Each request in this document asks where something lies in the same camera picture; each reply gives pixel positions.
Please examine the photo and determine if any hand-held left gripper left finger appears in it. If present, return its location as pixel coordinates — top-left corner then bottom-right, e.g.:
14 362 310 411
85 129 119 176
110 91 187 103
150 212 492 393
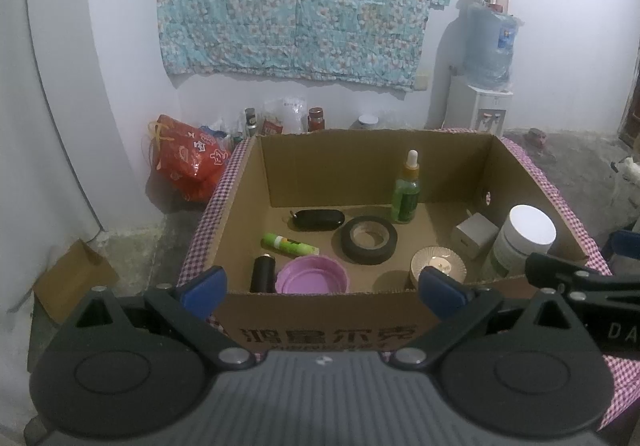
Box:
45 266 256 372

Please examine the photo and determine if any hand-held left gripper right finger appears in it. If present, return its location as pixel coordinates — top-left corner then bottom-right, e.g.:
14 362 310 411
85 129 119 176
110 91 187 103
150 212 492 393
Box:
392 266 602 371

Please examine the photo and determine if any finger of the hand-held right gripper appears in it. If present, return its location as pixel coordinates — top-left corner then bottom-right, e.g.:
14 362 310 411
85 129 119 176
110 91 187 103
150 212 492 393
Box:
606 228 640 273
524 252 640 304

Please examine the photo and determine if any white jar with white lid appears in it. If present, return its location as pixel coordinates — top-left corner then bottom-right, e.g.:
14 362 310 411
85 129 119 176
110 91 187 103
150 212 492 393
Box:
482 205 557 282

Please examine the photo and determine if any black cylinder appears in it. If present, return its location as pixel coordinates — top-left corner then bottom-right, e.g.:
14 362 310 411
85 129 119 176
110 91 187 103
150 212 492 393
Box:
250 253 277 293

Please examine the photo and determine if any white charger adapter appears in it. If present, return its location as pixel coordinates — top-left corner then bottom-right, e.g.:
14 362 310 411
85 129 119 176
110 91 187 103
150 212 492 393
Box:
452 210 501 261

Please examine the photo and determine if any green glue stick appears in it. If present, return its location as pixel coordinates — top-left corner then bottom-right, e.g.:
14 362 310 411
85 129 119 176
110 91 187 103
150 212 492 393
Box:
261 232 321 256

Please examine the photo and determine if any green dropper bottle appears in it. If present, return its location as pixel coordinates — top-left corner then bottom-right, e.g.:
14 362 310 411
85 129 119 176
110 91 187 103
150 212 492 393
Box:
391 150 422 225

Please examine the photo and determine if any black tape roll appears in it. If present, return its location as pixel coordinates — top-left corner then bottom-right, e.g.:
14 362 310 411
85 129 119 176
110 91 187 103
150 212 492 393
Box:
341 216 399 265

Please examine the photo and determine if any purple round lid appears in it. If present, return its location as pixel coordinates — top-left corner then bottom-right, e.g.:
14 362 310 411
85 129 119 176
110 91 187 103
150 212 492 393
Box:
275 256 349 295

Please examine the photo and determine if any black oval case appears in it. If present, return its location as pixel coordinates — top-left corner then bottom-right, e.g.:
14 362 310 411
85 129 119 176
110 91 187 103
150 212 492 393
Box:
290 208 346 232

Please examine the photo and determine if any brown cardboard box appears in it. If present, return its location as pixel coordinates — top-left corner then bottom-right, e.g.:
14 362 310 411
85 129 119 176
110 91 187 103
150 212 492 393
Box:
207 128 592 362

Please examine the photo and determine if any purple checked cloth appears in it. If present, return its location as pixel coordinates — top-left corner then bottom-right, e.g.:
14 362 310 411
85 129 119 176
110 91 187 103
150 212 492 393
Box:
179 126 640 432

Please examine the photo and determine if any white crumpled object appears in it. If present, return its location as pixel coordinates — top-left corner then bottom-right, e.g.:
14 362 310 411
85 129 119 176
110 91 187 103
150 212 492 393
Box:
612 156 640 184

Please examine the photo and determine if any brown wooden door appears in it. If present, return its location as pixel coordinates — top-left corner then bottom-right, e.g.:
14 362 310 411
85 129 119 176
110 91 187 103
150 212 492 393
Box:
619 91 640 148

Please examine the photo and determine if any red plastic bag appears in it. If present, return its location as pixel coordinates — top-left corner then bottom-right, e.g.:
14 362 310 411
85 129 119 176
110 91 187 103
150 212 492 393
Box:
146 114 234 203

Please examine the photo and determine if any small cardboard box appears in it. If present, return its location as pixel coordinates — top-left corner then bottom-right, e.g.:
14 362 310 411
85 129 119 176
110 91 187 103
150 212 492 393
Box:
32 238 121 325

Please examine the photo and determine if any blue and white plastic bag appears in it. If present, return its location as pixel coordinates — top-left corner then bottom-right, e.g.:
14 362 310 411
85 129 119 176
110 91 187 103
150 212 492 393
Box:
200 123 233 147

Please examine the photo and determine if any clear plastic bag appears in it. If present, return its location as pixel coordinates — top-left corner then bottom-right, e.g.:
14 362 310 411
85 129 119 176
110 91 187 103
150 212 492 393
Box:
262 97 307 134

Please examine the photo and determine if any blue water jug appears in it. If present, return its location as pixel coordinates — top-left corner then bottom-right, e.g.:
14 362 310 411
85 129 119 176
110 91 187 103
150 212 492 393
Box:
462 1 524 90

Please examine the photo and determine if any floral turquoise curtain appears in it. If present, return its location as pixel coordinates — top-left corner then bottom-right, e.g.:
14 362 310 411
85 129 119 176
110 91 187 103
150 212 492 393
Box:
156 0 452 92

